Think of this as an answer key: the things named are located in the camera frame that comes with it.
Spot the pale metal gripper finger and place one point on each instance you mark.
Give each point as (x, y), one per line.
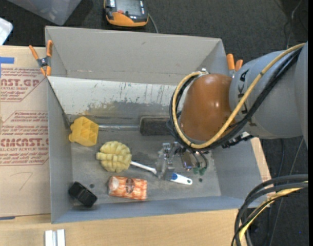
(164, 169)
(166, 150)

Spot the dark green flat block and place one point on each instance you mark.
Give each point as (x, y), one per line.
(154, 126)

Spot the orange and white packet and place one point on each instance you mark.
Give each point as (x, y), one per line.
(128, 188)

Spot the yellow plastic toy block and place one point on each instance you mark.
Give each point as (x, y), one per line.
(84, 132)

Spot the black box-shaped object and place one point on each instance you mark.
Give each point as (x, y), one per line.
(82, 194)

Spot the grey metal bin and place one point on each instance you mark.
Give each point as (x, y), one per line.
(136, 60)

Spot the brown cardboard board, red print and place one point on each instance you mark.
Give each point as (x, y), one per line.
(23, 163)

